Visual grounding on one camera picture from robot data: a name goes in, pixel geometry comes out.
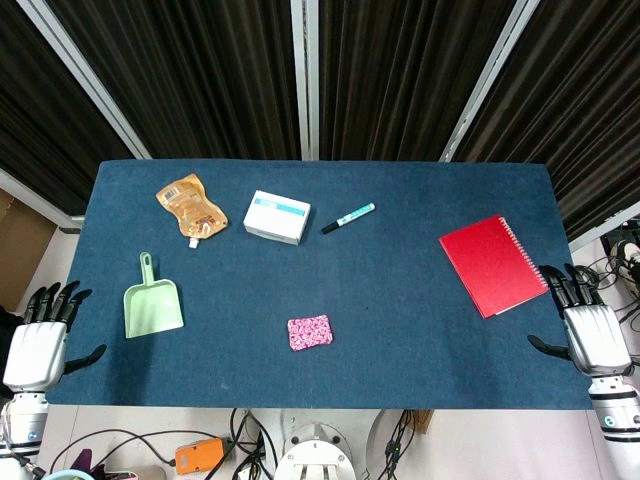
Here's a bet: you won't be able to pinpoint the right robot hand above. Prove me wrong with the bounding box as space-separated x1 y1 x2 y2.
527 264 635 379

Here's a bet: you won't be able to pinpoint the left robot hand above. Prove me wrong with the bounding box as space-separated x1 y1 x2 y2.
1 280 108 393

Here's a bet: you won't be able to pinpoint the pink patterned rectangular block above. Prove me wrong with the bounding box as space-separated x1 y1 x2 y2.
286 314 335 353

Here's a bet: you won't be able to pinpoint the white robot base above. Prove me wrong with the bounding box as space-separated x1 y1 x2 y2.
273 409 387 480

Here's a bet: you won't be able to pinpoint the brown cardboard box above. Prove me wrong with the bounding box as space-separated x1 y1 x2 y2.
0 187 59 314

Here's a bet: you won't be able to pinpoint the purple cloth item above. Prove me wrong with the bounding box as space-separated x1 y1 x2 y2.
71 448 109 480

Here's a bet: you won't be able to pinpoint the green plastic dustpan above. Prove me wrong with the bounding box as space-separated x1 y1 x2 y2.
123 251 185 340

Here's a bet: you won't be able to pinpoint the red spiral notebook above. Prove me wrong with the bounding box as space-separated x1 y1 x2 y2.
438 215 550 320

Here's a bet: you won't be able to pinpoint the teal round bowl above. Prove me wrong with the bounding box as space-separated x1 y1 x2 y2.
46 467 97 480

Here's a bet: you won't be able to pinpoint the orange handheld device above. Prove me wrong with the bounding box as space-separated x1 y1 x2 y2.
174 437 225 476

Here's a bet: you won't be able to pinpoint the orange spout pouch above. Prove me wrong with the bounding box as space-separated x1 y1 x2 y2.
155 172 230 250

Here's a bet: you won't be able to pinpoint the black pleated curtain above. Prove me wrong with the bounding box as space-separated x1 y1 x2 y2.
317 0 517 162
45 0 302 161
452 0 640 242
0 0 137 217

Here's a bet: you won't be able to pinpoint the teal whiteboard marker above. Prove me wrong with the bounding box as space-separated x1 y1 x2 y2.
321 202 376 236

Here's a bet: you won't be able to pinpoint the blue felt table cloth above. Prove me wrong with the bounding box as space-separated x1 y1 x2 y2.
44 159 604 412

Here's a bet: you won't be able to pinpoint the white teal cardboard box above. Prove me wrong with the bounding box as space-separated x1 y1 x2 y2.
242 189 312 247

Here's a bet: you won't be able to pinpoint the tangled black cables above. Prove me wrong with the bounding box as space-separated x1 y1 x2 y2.
573 223 640 351

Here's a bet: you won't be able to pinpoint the aluminium frame post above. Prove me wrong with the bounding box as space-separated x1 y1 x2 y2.
568 199 640 254
14 0 154 161
290 0 322 162
438 0 542 163
0 166 85 232

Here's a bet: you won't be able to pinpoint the long black floor cable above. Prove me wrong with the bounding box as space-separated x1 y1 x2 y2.
49 427 232 474

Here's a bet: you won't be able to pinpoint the black cable bundle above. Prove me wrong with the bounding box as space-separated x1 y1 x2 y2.
383 409 417 479

